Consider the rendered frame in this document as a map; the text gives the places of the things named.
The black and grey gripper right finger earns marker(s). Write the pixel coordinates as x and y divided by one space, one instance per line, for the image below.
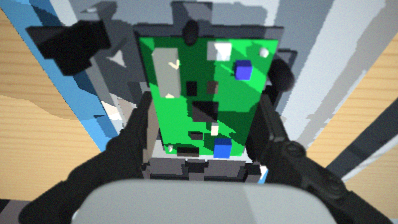
287 164

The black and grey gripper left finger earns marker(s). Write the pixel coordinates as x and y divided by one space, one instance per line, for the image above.
121 160

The green circuit board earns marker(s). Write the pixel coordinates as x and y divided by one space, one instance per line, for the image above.
206 95

